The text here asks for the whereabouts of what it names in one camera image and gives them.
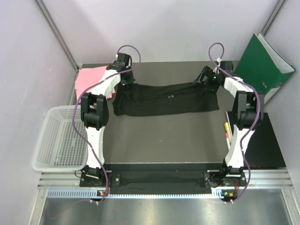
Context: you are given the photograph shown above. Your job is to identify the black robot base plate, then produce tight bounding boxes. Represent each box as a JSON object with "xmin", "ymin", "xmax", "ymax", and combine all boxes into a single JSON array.
[{"xmin": 79, "ymin": 163, "xmax": 247, "ymax": 195}]

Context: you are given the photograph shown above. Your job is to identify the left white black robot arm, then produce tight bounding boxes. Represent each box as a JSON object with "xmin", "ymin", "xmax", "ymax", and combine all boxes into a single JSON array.
[{"xmin": 80, "ymin": 53, "xmax": 134, "ymax": 187}]

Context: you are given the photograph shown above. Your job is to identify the yellow marker pen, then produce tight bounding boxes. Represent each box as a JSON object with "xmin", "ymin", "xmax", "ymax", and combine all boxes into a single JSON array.
[{"xmin": 225, "ymin": 122, "xmax": 231, "ymax": 134}]

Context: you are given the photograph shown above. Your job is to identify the white plastic basket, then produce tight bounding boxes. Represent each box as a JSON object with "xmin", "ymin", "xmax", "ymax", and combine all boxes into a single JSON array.
[{"xmin": 32, "ymin": 105, "xmax": 88, "ymax": 173}]

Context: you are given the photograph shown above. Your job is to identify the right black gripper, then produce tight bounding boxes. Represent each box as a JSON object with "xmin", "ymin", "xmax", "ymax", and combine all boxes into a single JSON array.
[{"xmin": 193, "ymin": 67, "xmax": 219, "ymax": 93}]

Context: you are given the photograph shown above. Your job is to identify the black printed t shirt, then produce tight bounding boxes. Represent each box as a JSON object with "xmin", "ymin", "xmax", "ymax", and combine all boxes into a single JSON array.
[{"xmin": 112, "ymin": 82, "xmax": 219, "ymax": 117}]

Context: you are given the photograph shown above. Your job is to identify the black notebook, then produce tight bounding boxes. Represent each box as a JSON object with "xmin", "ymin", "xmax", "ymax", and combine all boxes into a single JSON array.
[{"xmin": 225, "ymin": 111, "xmax": 287, "ymax": 168}]

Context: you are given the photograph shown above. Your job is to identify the perforated grey cable duct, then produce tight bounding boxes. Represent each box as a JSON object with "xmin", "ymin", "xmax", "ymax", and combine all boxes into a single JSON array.
[{"xmin": 47, "ymin": 189, "xmax": 233, "ymax": 199}]

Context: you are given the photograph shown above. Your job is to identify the green ring binder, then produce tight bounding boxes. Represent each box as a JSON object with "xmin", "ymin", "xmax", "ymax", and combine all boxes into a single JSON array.
[{"xmin": 234, "ymin": 33, "xmax": 296, "ymax": 103}]

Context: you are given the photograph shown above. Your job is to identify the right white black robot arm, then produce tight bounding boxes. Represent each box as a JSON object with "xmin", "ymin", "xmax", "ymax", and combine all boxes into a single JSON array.
[{"xmin": 194, "ymin": 61, "xmax": 263, "ymax": 188}]

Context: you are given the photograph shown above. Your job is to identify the folded pink t shirt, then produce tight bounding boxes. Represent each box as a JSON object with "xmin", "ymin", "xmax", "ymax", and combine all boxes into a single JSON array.
[{"xmin": 75, "ymin": 66, "xmax": 117, "ymax": 102}]

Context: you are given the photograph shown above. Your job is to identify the pink white marker pen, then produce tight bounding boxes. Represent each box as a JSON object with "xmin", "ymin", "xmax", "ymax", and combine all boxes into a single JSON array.
[{"xmin": 225, "ymin": 132, "xmax": 232, "ymax": 149}]

